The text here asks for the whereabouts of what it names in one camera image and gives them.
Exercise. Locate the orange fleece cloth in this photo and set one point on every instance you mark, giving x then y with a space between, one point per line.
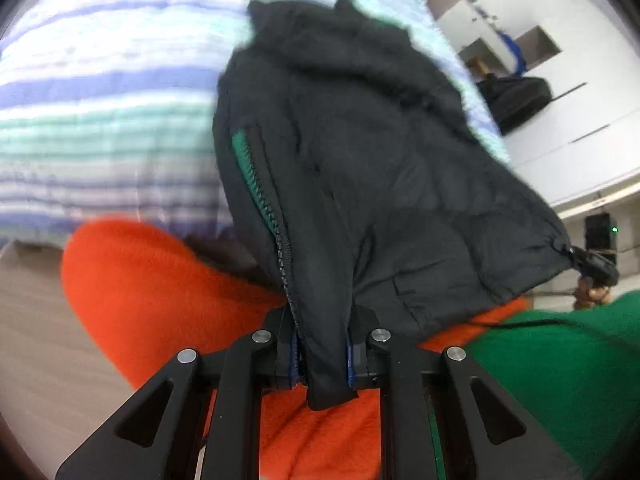
150 285

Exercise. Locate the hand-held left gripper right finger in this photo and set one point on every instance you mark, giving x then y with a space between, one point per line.
362 360

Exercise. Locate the blue cloth item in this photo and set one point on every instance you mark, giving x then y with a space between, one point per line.
515 52

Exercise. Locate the wooden chair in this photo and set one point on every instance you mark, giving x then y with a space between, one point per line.
477 65

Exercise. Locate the black puffer jacket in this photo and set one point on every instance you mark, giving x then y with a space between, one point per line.
375 160

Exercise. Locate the white desk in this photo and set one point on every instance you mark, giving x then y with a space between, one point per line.
450 10

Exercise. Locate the white wardrobe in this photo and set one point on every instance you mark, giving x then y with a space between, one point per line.
595 110

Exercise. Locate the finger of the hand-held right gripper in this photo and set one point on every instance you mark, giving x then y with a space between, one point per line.
595 265

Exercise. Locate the person's right hand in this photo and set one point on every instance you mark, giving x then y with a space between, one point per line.
590 296

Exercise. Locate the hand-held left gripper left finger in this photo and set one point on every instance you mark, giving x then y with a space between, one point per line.
280 355

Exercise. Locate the bed with striped sheet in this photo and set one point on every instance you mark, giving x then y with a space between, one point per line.
100 110

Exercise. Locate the black device green light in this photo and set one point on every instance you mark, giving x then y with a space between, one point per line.
600 235

